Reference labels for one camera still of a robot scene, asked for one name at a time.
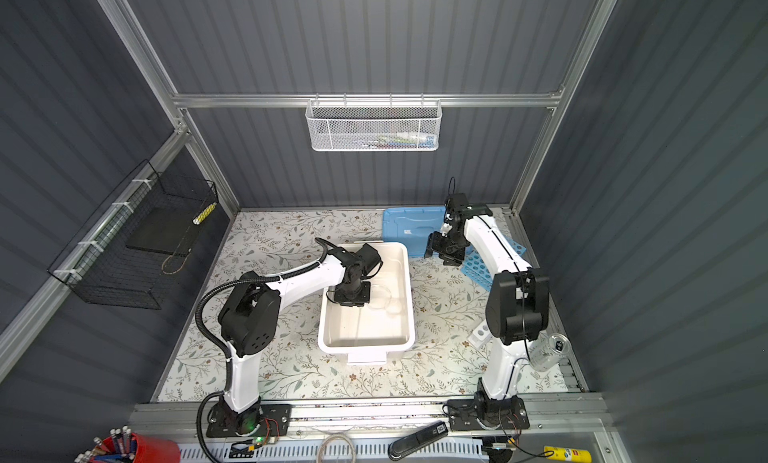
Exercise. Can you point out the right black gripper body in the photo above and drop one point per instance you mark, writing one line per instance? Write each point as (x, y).
(448, 248)

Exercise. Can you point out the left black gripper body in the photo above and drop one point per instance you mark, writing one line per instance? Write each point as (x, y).
(358, 295)

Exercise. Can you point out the white plastic storage bin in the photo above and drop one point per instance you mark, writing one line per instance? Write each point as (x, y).
(367, 335)

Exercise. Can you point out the white small tube rack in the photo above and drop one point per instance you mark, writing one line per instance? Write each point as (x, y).
(480, 335)

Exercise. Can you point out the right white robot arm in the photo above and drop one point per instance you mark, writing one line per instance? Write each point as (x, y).
(516, 311)

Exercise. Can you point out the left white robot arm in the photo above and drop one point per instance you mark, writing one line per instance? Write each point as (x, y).
(240, 317)

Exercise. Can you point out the blue test tube rack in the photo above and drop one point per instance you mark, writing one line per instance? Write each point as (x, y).
(474, 268)

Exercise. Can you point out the blue plastic bin lid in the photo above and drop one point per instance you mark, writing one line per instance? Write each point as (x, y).
(411, 226)

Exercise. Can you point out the black handheld device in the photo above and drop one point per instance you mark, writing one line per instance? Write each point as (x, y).
(421, 438)

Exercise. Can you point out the yellow bottle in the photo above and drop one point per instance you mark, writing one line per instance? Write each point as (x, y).
(563, 454)

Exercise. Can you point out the red pen cup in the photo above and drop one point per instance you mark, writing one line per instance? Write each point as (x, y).
(125, 445)

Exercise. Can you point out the white wire wall basket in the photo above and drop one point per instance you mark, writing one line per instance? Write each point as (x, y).
(386, 127)

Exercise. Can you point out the black wire wall basket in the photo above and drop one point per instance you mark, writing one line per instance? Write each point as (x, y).
(133, 255)

